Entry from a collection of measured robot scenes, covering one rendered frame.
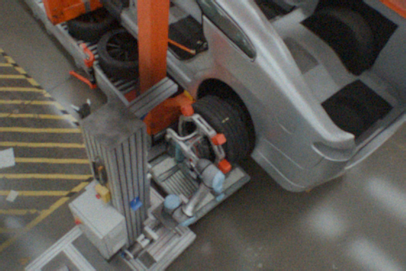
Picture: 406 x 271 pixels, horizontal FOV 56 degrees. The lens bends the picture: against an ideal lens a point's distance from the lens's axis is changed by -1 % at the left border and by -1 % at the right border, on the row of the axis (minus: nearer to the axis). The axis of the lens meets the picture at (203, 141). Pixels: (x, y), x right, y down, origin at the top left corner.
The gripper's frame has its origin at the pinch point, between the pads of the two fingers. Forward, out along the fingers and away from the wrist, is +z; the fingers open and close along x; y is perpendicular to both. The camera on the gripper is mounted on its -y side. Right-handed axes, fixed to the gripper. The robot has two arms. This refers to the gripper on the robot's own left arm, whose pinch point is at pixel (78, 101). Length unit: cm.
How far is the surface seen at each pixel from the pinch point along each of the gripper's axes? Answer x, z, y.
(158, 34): 55, -15, -64
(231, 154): 95, -91, 14
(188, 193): 86, -69, 107
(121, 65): 84, 85, 62
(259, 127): 117, -89, -11
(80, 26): 70, 164, 64
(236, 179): 139, -83, 98
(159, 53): 58, -15, -44
